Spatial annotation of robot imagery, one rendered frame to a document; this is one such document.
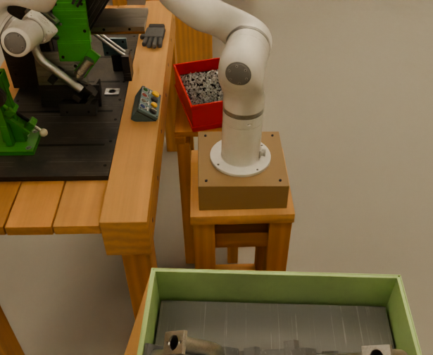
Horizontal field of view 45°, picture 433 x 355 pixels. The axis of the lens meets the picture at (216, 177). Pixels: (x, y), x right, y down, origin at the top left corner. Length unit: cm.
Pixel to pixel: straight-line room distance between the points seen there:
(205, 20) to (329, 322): 82
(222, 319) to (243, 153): 49
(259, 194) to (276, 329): 42
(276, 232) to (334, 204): 124
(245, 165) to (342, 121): 194
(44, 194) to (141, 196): 31
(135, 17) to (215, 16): 72
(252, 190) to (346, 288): 40
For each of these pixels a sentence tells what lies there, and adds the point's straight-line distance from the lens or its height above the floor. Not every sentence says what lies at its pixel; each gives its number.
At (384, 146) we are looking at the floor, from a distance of 333.
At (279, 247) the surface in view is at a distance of 173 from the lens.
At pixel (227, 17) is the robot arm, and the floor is 139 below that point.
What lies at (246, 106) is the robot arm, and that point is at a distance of 146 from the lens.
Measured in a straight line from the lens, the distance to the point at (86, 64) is 191.
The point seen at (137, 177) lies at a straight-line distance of 167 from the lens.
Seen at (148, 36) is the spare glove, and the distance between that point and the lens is 239.
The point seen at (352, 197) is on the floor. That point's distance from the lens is 294.
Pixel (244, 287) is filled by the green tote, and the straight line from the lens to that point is 136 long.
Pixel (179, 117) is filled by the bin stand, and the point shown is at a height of 80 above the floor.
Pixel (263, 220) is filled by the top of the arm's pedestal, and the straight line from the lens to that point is 162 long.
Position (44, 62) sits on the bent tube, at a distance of 195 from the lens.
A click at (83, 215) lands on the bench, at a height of 88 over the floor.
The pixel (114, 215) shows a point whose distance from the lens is 156.
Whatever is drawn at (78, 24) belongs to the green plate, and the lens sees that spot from 192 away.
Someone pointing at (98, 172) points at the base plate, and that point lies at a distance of 171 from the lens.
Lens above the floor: 201
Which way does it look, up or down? 42 degrees down
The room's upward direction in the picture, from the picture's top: 1 degrees counter-clockwise
